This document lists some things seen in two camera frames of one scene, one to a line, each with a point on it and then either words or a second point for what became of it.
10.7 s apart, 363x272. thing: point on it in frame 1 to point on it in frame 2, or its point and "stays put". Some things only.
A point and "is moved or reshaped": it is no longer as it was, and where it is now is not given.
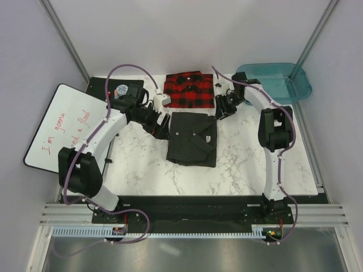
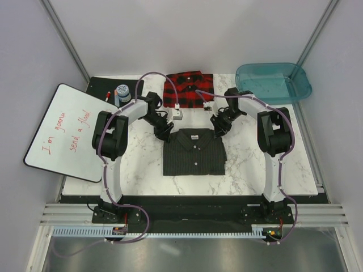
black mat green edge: [97, 86] stays put
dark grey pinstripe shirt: [192, 139] is moved or reshaped
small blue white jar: [122, 89] stays put
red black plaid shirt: [192, 89] stays put
